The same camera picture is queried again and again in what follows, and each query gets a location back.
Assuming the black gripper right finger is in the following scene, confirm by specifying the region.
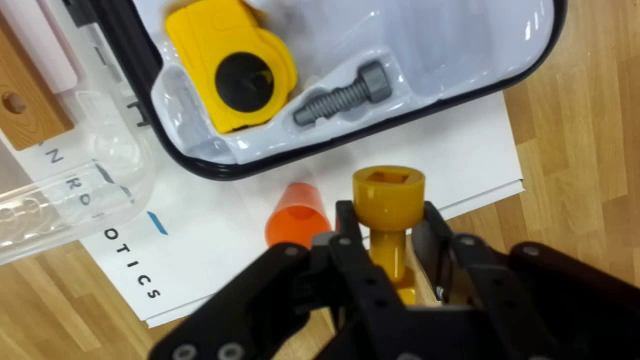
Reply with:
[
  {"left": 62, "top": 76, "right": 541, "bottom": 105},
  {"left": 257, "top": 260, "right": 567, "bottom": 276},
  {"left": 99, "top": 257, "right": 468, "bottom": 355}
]
[{"left": 410, "top": 197, "right": 640, "bottom": 360}]

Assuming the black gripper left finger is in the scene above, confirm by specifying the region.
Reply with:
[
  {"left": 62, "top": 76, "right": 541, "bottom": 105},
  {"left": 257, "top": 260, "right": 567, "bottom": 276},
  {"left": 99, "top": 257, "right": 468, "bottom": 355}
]
[{"left": 147, "top": 197, "right": 397, "bottom": 360}]

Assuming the yellow toy bolt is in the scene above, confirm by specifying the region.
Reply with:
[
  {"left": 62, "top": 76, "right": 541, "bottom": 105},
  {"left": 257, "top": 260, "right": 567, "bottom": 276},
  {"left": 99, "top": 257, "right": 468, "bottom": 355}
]
[{"left": 350, "top": 164, "right": 428, "bottom": 307}]

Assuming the white cardboard box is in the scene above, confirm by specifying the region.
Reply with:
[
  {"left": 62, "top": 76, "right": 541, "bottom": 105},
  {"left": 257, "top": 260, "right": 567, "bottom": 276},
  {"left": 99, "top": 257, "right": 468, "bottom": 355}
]
[{"left": 12, "top": 87, "right": 527, "bottom": 329}]

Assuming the yellow toy tool piece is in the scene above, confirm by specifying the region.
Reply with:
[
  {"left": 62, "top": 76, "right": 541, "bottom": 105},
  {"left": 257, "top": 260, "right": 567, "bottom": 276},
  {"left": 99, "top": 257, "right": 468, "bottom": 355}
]
[{"left": 165, "top": 0, "right": 300, "bottom": 136}]

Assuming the orange plastic cone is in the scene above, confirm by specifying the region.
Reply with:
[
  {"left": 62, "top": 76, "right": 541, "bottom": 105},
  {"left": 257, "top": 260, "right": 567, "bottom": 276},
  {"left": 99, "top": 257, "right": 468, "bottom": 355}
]
[{"left": 264, "top": 179, "right": 334, "bottom": 249}]

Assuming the grey toy bolt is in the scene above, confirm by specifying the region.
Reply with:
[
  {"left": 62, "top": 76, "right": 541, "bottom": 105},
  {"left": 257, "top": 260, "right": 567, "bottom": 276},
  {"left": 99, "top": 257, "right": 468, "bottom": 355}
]
[{"left": 291, "top": 58, "right": 395, "bottom": 128}]

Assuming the clear plastic parts case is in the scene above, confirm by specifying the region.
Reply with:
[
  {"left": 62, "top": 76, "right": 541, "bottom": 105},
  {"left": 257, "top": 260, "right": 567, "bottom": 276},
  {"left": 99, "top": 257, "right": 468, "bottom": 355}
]
[{"left": 66, "top": 0, "right": 571, "bottom": 184}]

